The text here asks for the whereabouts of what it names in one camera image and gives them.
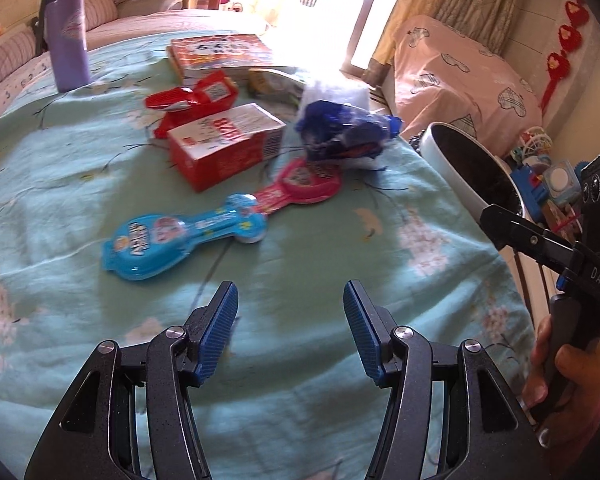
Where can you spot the red white milk carton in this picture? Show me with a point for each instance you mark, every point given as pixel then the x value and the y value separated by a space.
pixel 212 149

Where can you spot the pink heart-patterned cover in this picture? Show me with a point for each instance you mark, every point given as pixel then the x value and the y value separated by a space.
pixel 441 75

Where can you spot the purple thermos bottle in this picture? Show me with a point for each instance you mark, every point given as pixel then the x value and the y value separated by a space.
pixel 60 31

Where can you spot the pink toothbrush package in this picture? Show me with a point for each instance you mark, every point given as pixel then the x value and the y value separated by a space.
pixel 300 183

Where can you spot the red foil wrapper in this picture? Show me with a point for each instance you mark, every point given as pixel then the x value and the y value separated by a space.
pixel 211 95

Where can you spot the pile of toys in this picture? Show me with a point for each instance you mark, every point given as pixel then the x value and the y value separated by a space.
pixel 551 191

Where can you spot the light blue floral tablecloth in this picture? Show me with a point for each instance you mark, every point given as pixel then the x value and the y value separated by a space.
pixel 290 399

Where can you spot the right beige curtain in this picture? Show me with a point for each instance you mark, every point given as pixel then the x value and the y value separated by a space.
pixel 486 21

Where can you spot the red heart wall decoration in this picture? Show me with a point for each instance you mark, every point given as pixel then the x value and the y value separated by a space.
pixel 570 39

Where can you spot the striped pink pillow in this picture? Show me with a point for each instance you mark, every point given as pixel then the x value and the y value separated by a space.
pixel 99 12
pixel 16 49

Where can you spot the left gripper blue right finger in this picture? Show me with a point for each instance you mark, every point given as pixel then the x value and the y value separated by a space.
pixel 371 337

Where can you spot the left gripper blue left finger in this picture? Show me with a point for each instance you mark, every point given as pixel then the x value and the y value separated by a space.
pixel 209 330

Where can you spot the sofa with floral cover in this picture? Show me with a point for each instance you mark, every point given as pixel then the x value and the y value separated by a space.
pixel 136 18

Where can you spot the white black trash bin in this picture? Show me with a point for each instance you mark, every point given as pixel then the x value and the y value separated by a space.
pixel 477 178

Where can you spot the green apple juice pouch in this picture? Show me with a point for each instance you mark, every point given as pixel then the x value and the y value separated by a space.
pixel 275 85

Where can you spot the blue toothbrush package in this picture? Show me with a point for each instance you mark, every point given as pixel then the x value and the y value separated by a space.
pixel 151 244

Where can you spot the blue plastic wrapper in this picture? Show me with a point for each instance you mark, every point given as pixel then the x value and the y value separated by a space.
pixel 332 131

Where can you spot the stack of children's books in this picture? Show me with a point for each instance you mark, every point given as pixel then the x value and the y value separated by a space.
pixel 234 54

